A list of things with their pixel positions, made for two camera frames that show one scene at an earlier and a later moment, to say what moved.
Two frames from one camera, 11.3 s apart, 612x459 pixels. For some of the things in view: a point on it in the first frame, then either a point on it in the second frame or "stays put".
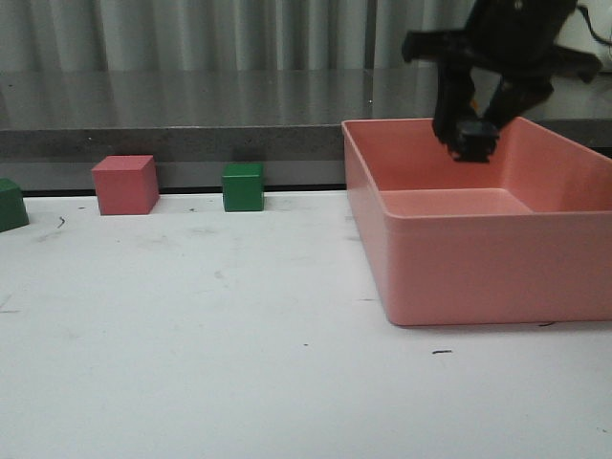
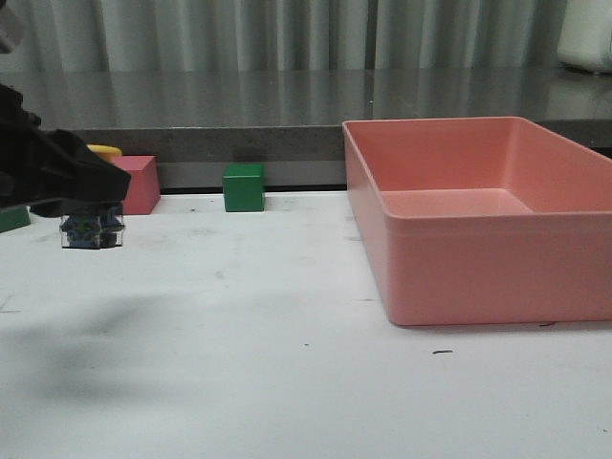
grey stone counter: (54, 120) stays put
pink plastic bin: (523, 238) stays put
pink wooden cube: (126, 185) stays put
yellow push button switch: (473, 141) to (97, 230)
